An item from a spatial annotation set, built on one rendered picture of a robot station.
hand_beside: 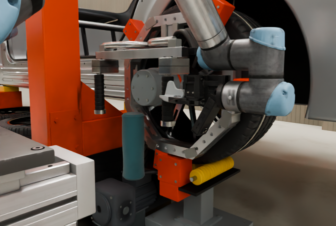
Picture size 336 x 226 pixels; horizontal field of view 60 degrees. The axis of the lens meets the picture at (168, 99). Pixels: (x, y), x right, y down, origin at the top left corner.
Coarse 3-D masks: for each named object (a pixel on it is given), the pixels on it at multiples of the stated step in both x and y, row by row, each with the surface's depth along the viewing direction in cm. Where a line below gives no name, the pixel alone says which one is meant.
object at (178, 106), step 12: (144, 60) 132; (156, 60) 136; (192, 72) 123; (204, 72) 114; (156, 108) 137; (180, 108) 123; (192, 108) 120; (156, 120) 132; (180, 120) 142; (192, 120) 120; (216, 120) 113; (168, 132) 129; (180, 132) 132; (192, 132) 120
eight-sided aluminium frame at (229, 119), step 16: (160, 16) 113; (176, 16) 107; (144, 32) 119; (128, 64) 127; (128, 80) 128; (128, 96) 129; (144, 112) 131; (224, 112) 97; (240, 112) 100; (144, 128) 124; (224, 128) 98; (160, 144) 118; (176, 144) 114; (192, 144) 114; (208, 144) 103
